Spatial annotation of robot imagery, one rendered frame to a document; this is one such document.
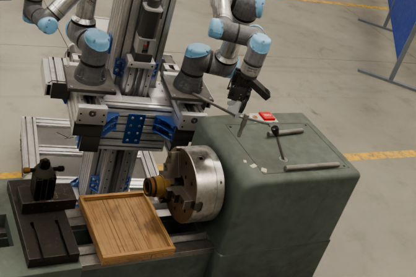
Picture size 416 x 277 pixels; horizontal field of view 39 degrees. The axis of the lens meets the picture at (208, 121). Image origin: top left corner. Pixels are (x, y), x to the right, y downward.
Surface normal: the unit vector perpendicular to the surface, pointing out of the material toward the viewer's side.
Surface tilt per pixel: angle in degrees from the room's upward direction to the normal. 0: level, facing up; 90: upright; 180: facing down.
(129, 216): 0
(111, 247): 0
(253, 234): 90
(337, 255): 0
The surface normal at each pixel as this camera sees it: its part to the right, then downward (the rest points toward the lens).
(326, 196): 0.41, 0.56
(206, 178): 0.47, -0.22
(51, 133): 0.26, -0.83
